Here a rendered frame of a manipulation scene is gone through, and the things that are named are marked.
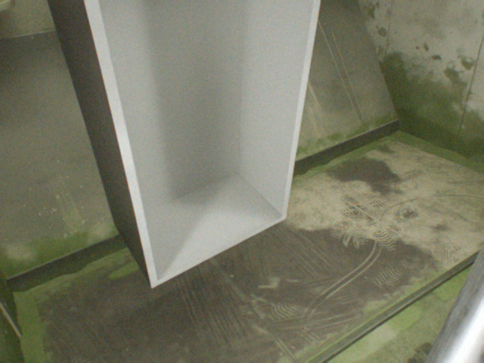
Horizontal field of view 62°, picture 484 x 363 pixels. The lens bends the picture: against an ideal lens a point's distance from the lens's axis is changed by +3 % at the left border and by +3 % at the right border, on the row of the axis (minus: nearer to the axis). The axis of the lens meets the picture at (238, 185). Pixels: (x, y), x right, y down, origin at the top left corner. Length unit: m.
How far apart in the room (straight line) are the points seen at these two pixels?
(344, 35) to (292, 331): 2.13
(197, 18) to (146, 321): 1.28
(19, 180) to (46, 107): 0.40
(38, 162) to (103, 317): 0.84
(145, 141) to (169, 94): 0.19
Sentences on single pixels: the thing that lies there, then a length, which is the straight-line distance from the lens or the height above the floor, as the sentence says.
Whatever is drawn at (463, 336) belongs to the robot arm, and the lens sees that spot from 0.54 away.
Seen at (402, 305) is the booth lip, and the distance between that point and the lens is 1.93.
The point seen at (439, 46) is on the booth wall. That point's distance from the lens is 2.93.
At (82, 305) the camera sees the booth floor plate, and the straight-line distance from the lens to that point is 2.10.
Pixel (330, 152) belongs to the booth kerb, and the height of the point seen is 0.13.
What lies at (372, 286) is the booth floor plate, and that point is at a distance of 1.97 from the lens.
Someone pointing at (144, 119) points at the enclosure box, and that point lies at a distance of 1.42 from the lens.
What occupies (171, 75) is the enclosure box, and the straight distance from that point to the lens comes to 1.39.
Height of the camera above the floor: 1.47
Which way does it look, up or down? 33 degrees down
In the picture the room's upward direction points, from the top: 6 degrees counter-clockwise
